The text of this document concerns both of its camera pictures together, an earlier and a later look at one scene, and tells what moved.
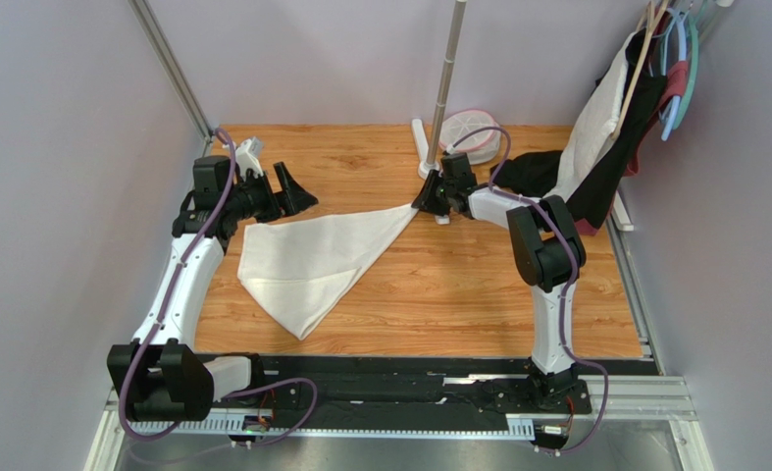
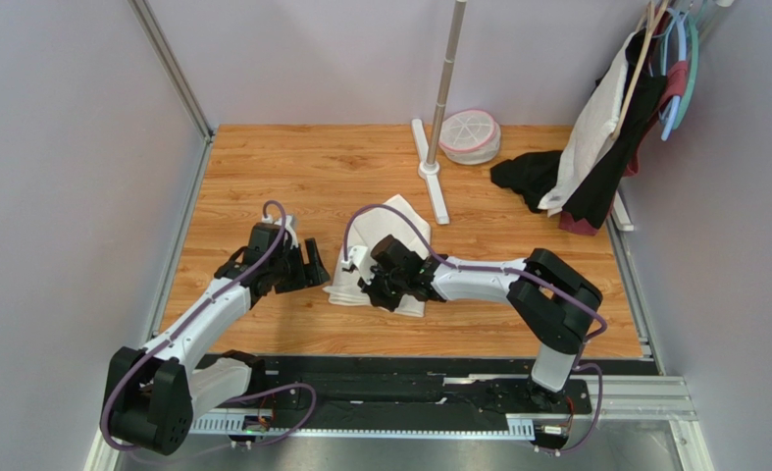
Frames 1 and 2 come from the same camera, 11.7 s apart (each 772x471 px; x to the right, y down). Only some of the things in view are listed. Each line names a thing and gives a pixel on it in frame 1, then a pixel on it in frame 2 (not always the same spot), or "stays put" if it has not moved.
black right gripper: x=438 y=193 → x=381 y=287
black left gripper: x=290 y=200 → x=315 y=272
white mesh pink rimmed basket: x=483 y=148 stays put
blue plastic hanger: x=684 y=50 stays put
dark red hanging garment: x=677 y=77 stays put
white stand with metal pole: x=426 y=165 stays put
